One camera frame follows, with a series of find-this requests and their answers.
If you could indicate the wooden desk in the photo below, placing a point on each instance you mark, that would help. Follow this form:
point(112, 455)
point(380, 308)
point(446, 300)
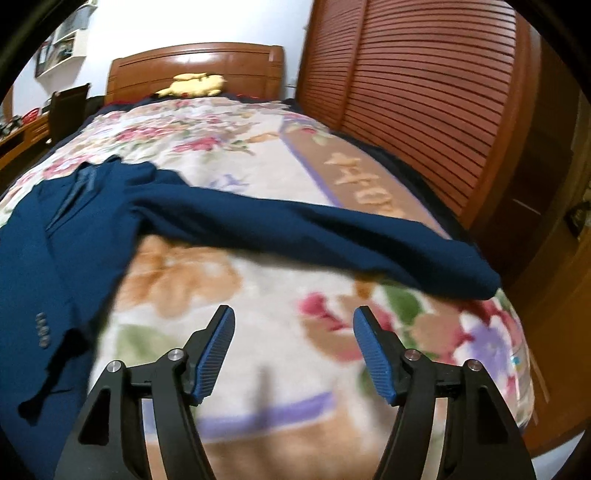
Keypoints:
point(27, 136)

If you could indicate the wooden headboard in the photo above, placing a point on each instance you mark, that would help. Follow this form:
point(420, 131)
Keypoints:
point(184, 60)

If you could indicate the white wall shelf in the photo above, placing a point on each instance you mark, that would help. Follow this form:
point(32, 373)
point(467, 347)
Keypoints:
point(78, 46)

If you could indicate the floral blanket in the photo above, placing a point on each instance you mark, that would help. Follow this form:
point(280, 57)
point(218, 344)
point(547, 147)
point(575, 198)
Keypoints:
point(258, 300)

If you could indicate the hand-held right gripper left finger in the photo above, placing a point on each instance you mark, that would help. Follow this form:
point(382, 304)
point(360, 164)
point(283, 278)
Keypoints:
point(214, 355)

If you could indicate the red basket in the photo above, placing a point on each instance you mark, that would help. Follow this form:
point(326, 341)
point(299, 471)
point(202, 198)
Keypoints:
point(30, 114)

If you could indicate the blue suit jacket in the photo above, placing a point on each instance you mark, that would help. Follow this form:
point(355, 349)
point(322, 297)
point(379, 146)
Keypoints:
point(277, 221)

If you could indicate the black chair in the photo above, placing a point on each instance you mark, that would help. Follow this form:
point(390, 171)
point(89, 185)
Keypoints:
point(69, 110)

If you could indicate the wooden slatted wardrobe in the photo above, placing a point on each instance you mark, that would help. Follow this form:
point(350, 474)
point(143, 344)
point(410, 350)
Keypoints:
point(415, 69)

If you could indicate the navy bed sheet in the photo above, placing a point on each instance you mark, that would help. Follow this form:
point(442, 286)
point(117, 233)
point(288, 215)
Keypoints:
point(392, 157)

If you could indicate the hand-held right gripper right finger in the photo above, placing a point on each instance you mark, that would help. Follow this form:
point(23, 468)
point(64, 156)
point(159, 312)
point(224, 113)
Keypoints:
point(376, 355)

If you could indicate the yellow plush toy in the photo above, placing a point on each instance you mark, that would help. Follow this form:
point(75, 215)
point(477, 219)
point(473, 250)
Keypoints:
point(194, 85)

